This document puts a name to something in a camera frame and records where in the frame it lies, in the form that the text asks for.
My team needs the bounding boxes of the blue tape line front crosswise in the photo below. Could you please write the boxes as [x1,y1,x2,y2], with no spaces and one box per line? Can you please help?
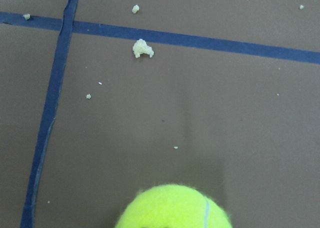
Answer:
[0,11,320,65]

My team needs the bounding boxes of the blue tape line near ball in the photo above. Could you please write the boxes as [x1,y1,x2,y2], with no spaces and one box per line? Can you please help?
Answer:
[19,0,79,228]

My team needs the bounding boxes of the yellow tennis ball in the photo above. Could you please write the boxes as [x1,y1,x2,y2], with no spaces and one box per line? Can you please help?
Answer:
[115,184,232,228]

